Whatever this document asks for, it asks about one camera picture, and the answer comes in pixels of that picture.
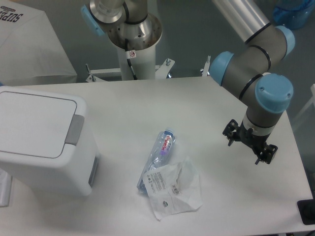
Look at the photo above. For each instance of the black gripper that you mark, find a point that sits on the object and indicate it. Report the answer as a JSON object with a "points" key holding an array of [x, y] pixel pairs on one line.
{"points": [[264, 152]]}

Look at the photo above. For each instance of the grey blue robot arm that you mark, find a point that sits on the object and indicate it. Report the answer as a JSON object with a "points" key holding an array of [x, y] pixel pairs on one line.
{"points": [[246, 76]]}

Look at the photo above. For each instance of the white lidded trash can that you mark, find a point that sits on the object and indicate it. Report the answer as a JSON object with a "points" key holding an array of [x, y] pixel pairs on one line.
{"points": [[46, 140]]}

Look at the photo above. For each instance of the black device at table corner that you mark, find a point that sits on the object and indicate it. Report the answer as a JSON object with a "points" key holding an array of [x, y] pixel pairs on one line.
{"points": [[307, 211]]}

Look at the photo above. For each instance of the crushed clear plastic bottle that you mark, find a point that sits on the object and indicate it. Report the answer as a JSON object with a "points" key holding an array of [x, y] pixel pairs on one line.
{"points": [[159, 156]]}

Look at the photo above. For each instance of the crumpled white plastic bag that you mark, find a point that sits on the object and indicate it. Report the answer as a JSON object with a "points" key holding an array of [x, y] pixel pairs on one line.
{"points": [[173, 188]]}

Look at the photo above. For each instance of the blue water jug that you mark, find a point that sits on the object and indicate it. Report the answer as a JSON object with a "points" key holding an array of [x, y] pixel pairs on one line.
{"points": [[293, 14]]}

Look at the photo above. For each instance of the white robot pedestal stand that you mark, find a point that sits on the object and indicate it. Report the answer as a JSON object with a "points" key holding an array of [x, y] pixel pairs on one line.
{"points": [[136, 49]]}

